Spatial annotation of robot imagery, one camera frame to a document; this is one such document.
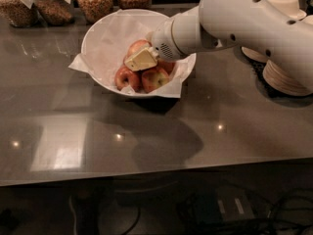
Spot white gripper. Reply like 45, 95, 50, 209
124, 19, 180, 71

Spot red yellow apple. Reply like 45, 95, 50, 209
126, 39, 151, 57

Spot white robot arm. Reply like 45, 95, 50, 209
125, 0, 313, 90

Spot right rear red apple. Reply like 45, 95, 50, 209
157, 60, 175, 74

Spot front right red apple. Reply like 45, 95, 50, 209
141, 67, 169, 93

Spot front left red apple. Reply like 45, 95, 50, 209
114, 66, 141, 91

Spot white ceramic bowl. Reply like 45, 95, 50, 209
80, 9, 198, 99

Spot white paper liner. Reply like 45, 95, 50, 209
67, 9, 192, 100

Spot black mat under bowls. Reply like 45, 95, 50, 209
241, 50, 284, 98

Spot front stack paper bowls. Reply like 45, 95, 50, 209
262, 60, 312, 97

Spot stack paper bowls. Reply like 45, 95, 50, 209
262, 60, 312, 97
242, 0, 307, 64

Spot leftmost glass cereal jar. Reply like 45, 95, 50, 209
0, 0, 38, 27

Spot rear stack paper bowls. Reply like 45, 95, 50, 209
242, 0, 307, 64

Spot black box under table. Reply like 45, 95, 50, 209
192, 187, 255, 225

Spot black cables on floor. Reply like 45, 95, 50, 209
177, 183, 313, 235

